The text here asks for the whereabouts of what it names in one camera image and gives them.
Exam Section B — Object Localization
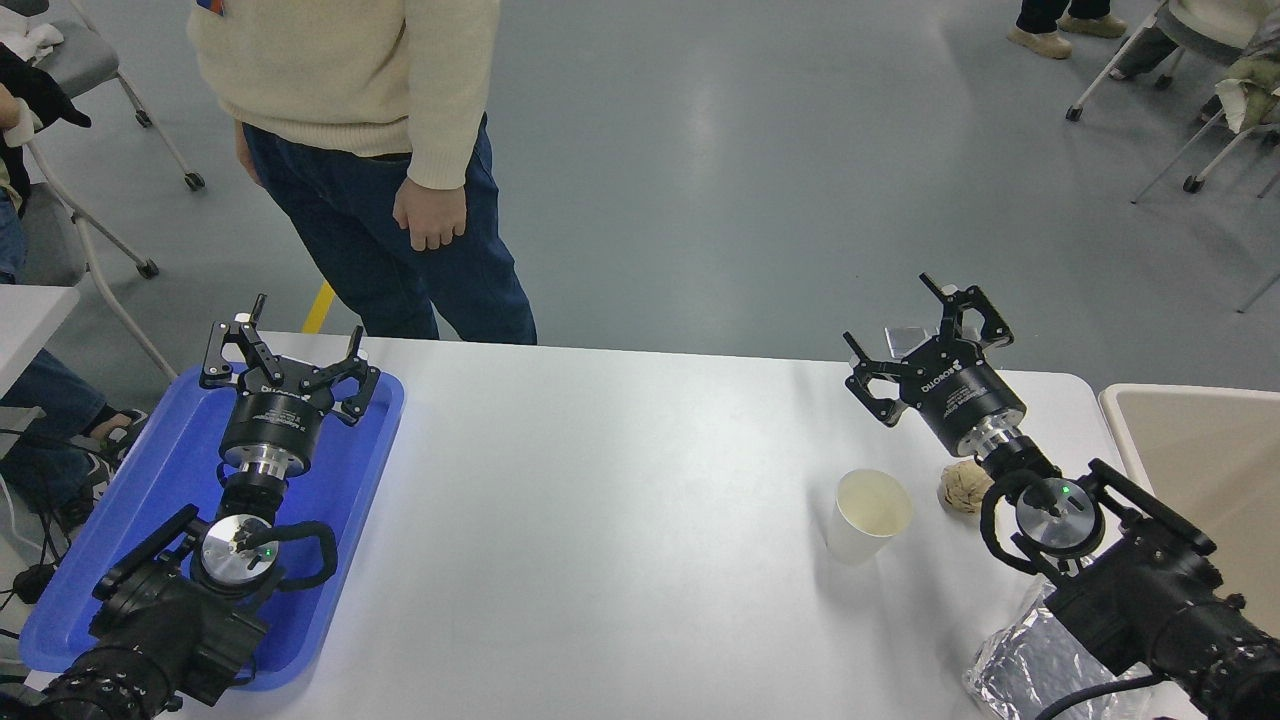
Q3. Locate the person with tan shoes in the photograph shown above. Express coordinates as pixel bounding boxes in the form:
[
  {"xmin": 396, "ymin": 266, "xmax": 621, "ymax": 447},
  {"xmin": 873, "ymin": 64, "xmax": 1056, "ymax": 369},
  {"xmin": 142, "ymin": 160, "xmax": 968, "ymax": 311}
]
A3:
[{"xmin": 1007, "ymin": 0, "xmax": 1128, "ymax": 59}]

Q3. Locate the black floor cable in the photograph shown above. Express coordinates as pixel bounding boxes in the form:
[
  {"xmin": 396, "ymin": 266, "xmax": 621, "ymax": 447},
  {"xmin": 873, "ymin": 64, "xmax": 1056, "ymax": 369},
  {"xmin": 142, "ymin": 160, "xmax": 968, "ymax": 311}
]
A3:
[{"xmin": 0, "ymin": 480, "xmax": 61, "ymax": 641}]

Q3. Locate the crumpled silver foil tray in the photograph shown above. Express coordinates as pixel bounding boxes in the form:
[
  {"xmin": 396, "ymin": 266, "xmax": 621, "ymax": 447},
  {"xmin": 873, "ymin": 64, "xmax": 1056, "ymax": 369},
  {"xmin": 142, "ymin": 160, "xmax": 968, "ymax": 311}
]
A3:
[{"xmin": 962, "ymin": 575, "xmax": 1179, "ymax": 720}]

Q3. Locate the standing person's right hand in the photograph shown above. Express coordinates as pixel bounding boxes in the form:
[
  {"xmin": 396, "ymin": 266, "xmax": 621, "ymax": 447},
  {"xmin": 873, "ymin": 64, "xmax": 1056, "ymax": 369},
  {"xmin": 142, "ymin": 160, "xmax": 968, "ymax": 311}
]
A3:
[{"xmin": 234, "ymin": 120, "xmax": 264, "ymax": 189}]

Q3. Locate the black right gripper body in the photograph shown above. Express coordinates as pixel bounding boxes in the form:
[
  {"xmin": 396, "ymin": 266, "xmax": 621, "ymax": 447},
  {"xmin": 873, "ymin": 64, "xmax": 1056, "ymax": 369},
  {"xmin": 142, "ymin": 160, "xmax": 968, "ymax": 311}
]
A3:
[{"xmin": 903, "ymin": 338, "xmax": 1028, "ymax": 457}]

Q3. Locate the small white side table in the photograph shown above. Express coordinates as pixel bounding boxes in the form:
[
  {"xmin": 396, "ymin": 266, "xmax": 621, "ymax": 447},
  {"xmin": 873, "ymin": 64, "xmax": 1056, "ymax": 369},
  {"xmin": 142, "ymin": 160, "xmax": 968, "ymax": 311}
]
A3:
[{"xmin": 0, "ymin": 285, "xmax": 81, "ymax": 401}]

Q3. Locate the large pale bin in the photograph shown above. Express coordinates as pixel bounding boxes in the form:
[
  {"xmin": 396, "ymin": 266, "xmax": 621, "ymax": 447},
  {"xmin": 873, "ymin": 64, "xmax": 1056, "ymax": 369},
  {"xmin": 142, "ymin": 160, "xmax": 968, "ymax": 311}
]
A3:
[{"xmin": 1098, "ymin": 383, "xmax": 1280, "ymax": 641}]

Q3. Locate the white paper cup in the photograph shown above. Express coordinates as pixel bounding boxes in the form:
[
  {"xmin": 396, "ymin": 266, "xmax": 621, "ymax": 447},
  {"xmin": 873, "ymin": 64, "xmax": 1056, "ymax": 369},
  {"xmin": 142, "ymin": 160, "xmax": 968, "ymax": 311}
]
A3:
[{"xmin": 825, "ymin": 468, "xmax": 914, "ymax": 566}]

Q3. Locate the seated person in background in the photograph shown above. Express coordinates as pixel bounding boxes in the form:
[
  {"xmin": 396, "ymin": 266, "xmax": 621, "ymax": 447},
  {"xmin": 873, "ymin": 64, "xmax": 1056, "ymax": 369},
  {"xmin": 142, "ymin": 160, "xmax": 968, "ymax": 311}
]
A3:
[{"xmin": 1108, "ymin": 0, "xmax": 1280, "ymax": 81}]

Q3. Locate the crumpled tan paper ball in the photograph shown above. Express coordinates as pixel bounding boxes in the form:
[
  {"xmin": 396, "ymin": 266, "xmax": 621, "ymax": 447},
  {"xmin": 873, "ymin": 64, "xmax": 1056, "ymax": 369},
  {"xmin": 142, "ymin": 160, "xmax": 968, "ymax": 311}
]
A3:
[{"xmin": 937, "ymin": 458, "xmax": 996, "ymax": 516}]

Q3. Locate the blue plastic tray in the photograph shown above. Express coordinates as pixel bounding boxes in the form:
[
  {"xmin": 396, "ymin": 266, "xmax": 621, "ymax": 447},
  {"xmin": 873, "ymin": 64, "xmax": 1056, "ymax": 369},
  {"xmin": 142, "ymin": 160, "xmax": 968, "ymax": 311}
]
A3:
[{"xmin": 18, "ymin": 362, "xmax": 406, "ymax": 693}]

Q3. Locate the grey seat wheeled chair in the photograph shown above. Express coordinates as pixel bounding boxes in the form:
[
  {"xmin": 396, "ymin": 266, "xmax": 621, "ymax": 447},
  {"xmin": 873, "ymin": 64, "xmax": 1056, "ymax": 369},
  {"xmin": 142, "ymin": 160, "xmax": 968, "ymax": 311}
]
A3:
[{"xmin": 0, "ymin": 0, "xmax": 207, "ymax": 193}]

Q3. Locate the white cloth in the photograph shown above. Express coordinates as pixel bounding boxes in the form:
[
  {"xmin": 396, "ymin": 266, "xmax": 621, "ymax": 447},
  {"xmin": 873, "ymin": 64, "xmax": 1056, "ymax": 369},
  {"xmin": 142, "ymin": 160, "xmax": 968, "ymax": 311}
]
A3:
[{"xmin": 0, "ymin": 20, "xmax": 65, "ymax": 63}]

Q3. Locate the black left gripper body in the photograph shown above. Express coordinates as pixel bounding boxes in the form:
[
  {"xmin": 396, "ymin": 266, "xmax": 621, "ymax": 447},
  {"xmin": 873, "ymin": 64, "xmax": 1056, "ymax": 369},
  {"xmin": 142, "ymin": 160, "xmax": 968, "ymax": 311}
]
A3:
[{"xmin": 218, "ymin": 365, "xmax": 333, "ymax": 463}]

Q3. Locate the standing person's left hand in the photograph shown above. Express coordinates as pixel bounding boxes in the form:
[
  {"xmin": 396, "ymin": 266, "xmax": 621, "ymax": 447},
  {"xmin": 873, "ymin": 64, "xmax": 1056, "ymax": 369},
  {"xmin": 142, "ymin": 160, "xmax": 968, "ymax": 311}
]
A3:
[{"xmin": 392, "ymin": 177, "xmax": 468, "ymax": 252}]

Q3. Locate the standing person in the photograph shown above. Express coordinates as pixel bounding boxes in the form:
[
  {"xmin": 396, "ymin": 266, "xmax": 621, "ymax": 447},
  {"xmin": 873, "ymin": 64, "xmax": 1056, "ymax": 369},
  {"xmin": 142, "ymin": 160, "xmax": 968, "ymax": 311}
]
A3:
[{"xmin": 186, "ymin": 0, "xmax": 538, "ymax": 346}]

